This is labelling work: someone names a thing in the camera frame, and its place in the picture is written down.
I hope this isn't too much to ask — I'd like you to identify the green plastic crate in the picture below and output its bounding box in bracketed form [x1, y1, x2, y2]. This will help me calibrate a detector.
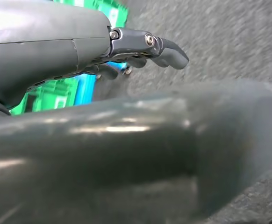
[10, 0, 129, 117]

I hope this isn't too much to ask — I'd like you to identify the grey robot body shell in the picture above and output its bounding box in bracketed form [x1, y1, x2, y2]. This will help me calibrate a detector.
[0, 78, 272, 224]

